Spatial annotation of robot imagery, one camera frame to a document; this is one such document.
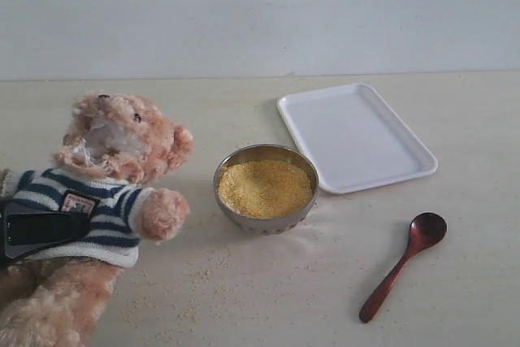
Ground white plastic tray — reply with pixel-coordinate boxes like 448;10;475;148
277;83;438;194

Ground yellow millet grains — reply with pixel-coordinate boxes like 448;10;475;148
218;160;314;219

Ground dark red wooden spoon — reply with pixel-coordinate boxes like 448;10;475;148
358;212;447;323

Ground stainless steel bowl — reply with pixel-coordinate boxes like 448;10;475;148
213;144;319;235

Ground plush teddy bear striped sweater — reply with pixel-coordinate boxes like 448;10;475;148
1;92;193;346

